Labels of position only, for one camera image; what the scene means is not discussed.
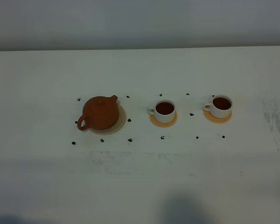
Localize brown clay teapot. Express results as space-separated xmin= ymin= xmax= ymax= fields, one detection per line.
xmin=77 ymin=95 xmax=119 ymax=131

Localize beige round teapot coaster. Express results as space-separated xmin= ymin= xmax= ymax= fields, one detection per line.
xmin=89 ymin=104 xmax=126 ymax=135

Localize orange middle cup coaster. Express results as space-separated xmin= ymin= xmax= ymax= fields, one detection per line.
xmin=149 ymin=113 xmax=178 ymax=128

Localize orange cup coaster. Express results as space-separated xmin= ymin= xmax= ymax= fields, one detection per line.
xmin=203 ymin=111 xmax=232 ymax=124
xmin=149 ymin=113 xmax=178 ymax=128

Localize white middle teacup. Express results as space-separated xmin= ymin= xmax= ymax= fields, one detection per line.
xmin=147 ymin=100 xmax=176 ymax=124

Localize white teacup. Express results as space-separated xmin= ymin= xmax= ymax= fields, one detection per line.
xmin=147 ymin=100 xmax=176 ymax=124
xmin=203 ymin=95 xmax=233 ymax=119

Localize orange right cup coaster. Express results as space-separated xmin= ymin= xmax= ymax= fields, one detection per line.
xmin=203 ymin=111 xmax=232 ymax=124

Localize white right teacup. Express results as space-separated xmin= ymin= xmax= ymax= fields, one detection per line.
xmin=203 ymin=95 xmax=233 ymax=119

